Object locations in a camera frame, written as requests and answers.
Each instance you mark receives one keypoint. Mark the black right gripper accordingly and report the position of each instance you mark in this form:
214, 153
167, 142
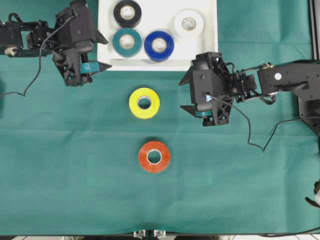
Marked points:
237, 87

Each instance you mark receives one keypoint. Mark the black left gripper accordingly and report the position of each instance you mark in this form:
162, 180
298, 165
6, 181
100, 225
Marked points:
74, 67

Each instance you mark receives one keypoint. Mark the green tape roll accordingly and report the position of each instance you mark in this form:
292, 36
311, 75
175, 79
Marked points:
127, 42

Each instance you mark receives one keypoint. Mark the black tape roll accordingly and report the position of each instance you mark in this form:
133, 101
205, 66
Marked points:
127, 13

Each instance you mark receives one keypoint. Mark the blue tape roll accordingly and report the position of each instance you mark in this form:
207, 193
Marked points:
159, 45

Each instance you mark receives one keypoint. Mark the yellow tape roll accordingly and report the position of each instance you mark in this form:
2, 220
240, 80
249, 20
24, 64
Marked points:
144, 103

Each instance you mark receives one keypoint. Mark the white tape roll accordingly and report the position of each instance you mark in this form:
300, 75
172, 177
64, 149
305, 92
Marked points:
188, 23

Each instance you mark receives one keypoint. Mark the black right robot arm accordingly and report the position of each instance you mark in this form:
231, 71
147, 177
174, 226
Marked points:
301, 77

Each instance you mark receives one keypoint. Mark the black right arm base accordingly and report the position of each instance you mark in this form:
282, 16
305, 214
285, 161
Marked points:
309, 112

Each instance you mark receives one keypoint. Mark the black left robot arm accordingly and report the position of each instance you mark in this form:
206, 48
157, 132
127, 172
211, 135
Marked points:
13, 37

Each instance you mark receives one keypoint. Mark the white plastic tray case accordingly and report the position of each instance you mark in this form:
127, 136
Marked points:
159, 15

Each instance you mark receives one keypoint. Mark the red tape roll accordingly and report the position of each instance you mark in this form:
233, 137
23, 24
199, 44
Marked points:
154, 157

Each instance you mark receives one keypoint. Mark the metal table clamp brackets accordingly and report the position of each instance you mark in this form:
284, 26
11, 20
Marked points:
154, 234

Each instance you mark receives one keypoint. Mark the dark object at right edge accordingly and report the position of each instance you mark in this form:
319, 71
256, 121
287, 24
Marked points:
315, 202

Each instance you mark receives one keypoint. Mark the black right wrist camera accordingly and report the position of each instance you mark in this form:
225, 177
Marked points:
206, 79

